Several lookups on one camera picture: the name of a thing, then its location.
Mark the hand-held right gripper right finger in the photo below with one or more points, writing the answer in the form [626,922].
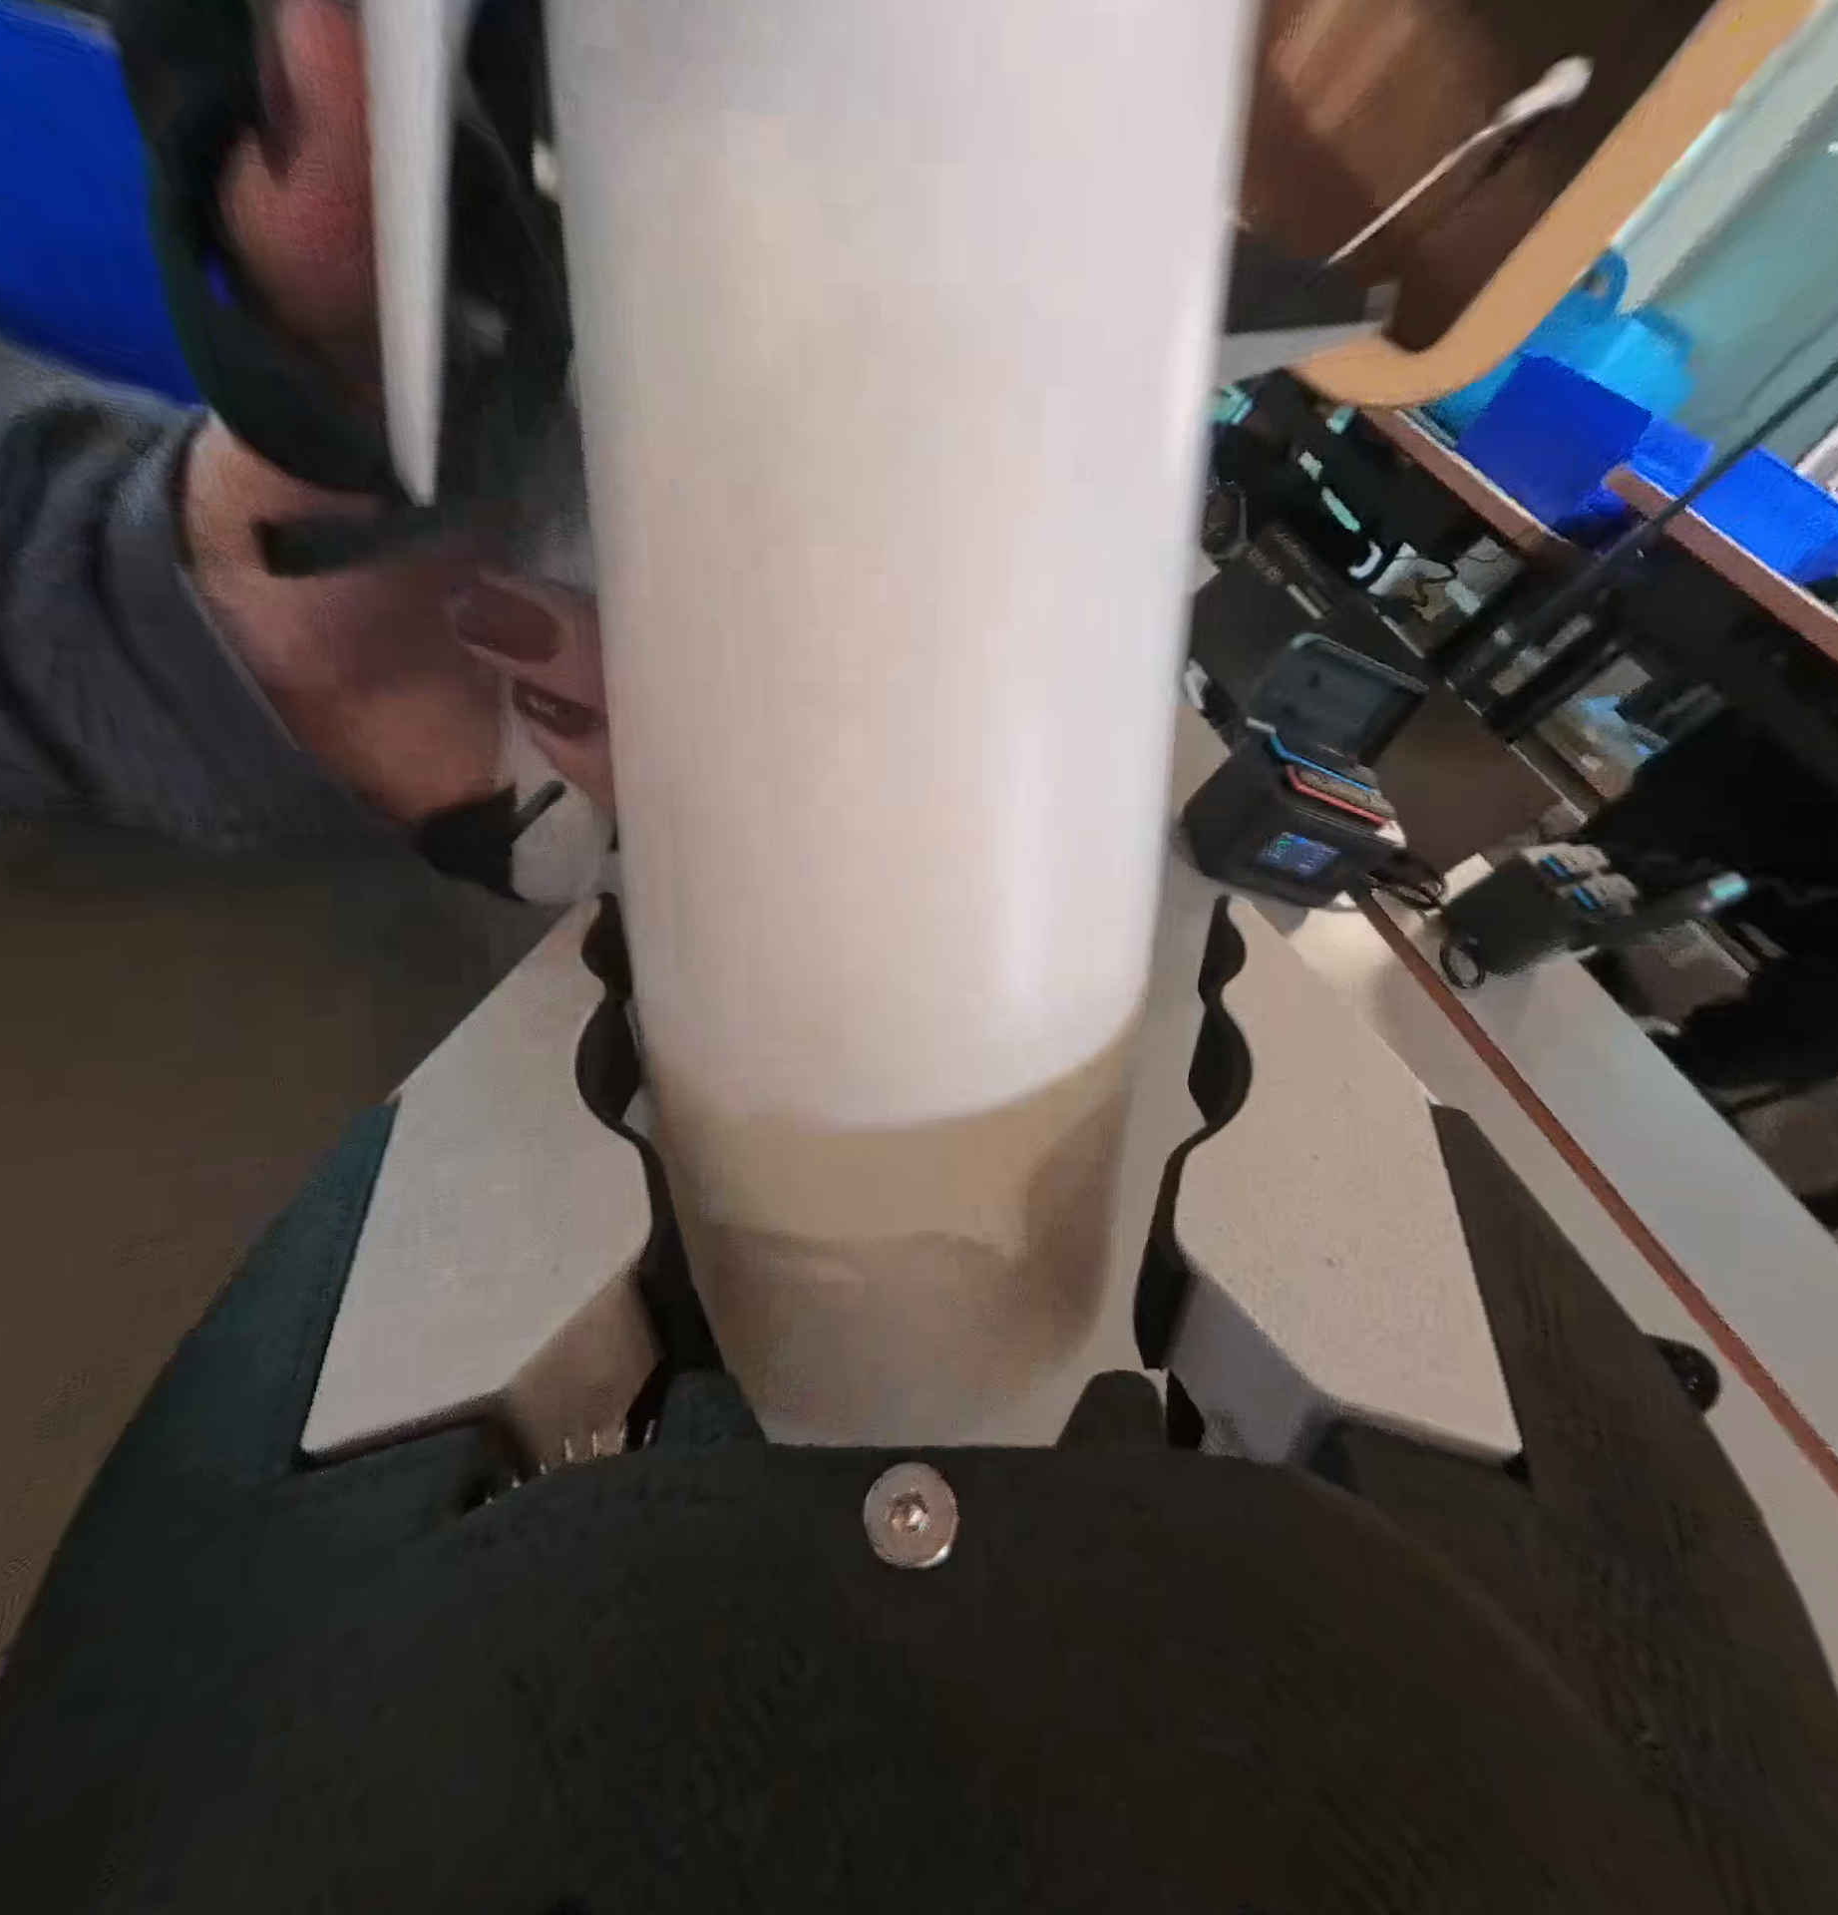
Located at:
[1337,1243]

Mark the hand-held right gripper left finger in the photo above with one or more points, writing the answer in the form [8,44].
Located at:
[470,1243]

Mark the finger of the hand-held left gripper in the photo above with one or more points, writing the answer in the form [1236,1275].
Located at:
[404,223]

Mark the white water bottle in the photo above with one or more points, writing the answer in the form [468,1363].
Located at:
[890,523]

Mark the person's left forearm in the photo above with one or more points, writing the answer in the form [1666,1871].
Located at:
[82,598]

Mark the person's left hand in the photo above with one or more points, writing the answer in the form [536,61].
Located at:
[366,662]

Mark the black equipment case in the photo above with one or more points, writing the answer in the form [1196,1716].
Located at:
[1550,915]

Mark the black battery charger case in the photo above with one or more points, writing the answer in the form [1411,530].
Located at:
[1279,808]

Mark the wood edged table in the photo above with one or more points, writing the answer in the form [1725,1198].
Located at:
[1756,585]

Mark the stack of blue bins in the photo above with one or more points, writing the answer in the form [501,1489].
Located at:
[1769,511]

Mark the large light blue tote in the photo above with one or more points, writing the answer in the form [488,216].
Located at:
[1595,321]

